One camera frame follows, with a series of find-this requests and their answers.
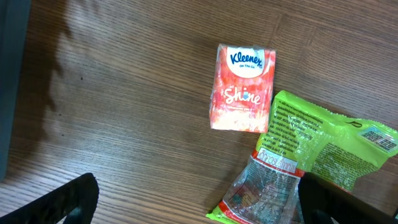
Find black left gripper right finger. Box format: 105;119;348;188
298;172;397;224

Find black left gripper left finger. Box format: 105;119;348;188
1;173;100;224

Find green candy bag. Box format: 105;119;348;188
207;91;397;224

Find small red white box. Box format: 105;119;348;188
209;44;276;133

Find grey plastic mesh basket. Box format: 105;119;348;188
1;0;31;179

